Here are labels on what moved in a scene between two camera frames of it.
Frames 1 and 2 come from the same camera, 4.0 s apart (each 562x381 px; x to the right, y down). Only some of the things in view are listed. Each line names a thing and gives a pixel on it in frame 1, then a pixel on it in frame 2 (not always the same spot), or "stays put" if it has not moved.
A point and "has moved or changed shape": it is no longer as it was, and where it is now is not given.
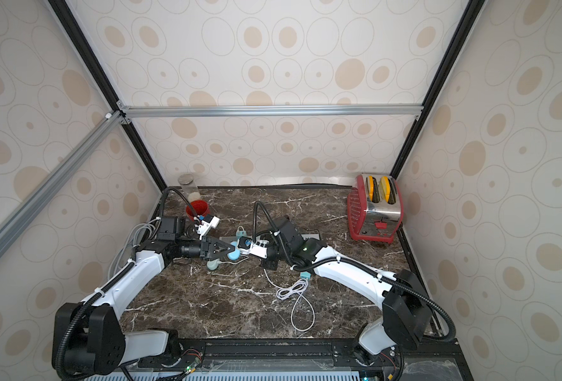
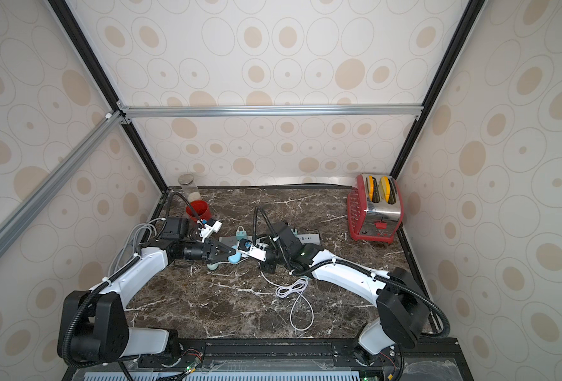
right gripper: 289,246 stays put
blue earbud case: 235,255 stays put
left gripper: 210,244 stays put
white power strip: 259,246 has moved or changed shape
